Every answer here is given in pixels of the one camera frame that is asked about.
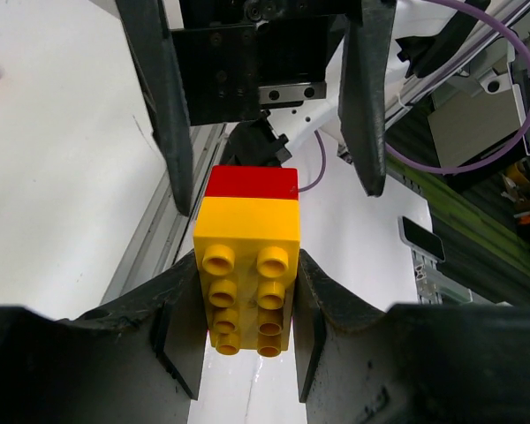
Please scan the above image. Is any yellow long lego brick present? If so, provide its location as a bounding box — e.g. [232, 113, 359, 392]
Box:
[193, 197, 300, 358]

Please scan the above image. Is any red long lego brick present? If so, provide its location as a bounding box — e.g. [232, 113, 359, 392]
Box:
[205, 165, 299, 201]

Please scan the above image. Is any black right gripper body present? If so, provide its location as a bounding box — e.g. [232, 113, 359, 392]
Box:
[169, 1, 351, 125]

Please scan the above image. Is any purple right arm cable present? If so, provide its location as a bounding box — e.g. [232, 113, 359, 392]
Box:
[298, 0, 530, 193]

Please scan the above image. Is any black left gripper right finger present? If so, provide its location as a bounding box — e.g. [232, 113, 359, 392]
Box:
[293, 252, 530, 423]

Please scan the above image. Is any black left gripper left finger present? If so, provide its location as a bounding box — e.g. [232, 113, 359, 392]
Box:
[0, 254, 207, 423]

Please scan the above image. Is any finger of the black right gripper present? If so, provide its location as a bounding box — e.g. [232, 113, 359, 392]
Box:
[116, 0, 193, 216]
[337, 0, 397, 196]

